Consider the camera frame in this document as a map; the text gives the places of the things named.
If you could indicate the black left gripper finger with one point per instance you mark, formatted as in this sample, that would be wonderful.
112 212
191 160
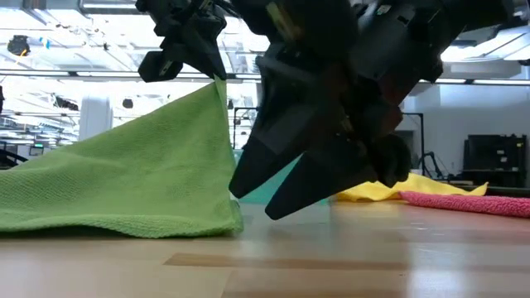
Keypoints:
207 58

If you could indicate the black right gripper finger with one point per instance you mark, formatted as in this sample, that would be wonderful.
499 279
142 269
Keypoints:
319 182
261 169

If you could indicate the yellow microfiber towel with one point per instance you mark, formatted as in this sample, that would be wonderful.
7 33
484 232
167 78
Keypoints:
430 188

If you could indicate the green microfiber towel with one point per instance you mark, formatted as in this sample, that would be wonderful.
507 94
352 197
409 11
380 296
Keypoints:
124 178

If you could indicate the pink microfiber towel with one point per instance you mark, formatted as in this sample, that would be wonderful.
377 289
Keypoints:
476 205

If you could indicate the teal plastic bin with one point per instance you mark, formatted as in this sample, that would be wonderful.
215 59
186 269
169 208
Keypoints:
265 188

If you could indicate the black storage cabinet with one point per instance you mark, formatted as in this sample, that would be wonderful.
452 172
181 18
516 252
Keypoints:
494 159

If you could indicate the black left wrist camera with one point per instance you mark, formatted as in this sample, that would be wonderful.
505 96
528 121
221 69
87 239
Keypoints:
159 66

